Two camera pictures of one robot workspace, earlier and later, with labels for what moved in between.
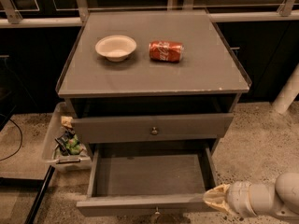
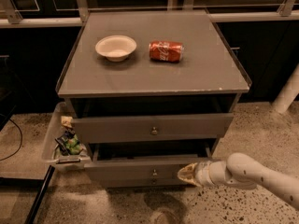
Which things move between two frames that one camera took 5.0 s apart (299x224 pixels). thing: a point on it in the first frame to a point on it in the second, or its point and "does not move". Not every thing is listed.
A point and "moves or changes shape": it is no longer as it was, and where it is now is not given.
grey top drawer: [150, 128] does not move
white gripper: [237, 197] to [203, 173]
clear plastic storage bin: [59, 148] does not move
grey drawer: [148, 178] moves or changes shape
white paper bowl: [116, 48] does not move
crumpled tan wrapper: [66, 120] does not move
